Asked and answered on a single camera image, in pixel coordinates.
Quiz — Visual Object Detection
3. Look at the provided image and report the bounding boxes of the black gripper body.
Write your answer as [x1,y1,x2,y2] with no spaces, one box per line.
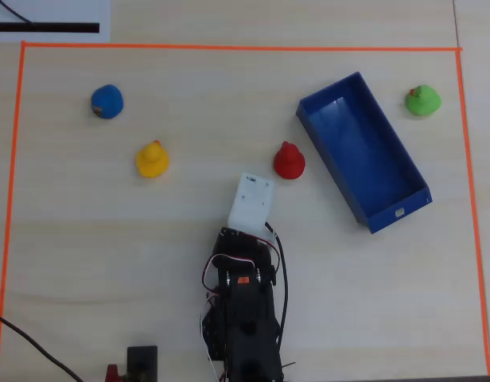
[212,225,278,266]

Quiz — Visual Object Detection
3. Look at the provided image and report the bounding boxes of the yellow rubber duck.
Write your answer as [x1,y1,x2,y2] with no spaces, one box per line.
[135,139,170,179]

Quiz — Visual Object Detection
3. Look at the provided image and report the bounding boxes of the red rubber duck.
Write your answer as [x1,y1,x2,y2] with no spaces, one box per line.
[273,141,306,181]

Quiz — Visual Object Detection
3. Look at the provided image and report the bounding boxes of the blue plastic box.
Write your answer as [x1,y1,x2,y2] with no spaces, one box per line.
[295,71,434,235]

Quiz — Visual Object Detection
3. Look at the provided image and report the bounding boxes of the blue rubber duck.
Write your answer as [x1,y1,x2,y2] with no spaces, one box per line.
[91,84,125,120]

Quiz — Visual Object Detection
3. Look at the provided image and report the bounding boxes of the black clamp block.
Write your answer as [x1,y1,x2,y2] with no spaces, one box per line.
[126,345,159,382]

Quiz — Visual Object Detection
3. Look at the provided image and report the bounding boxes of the orange tape strip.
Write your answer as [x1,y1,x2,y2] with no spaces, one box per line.
[0,41,27,382]
[21,41,464,53]
[455,48,490,377]

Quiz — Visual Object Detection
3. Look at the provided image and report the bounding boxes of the green toy apple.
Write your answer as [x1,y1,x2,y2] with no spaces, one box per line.
[404,84,442,117]

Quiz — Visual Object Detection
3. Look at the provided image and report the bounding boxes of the black flat strip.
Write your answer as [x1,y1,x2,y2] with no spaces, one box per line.
[0,22,100,34]

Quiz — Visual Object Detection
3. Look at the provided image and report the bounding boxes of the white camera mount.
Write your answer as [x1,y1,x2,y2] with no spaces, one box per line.
[227,172,276,236]

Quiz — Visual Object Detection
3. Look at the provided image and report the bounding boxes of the red white servo wires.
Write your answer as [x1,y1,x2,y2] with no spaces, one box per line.
[200,234,278,298]

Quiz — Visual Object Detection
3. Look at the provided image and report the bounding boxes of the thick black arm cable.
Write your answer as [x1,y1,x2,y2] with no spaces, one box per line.
[262,220,290,347]

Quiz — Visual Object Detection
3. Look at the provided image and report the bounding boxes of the black table cable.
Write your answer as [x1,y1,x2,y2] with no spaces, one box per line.
[0,309,86,382]

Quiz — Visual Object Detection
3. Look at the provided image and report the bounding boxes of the thin black cable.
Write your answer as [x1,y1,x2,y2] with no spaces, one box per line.
[0,0,36,26]

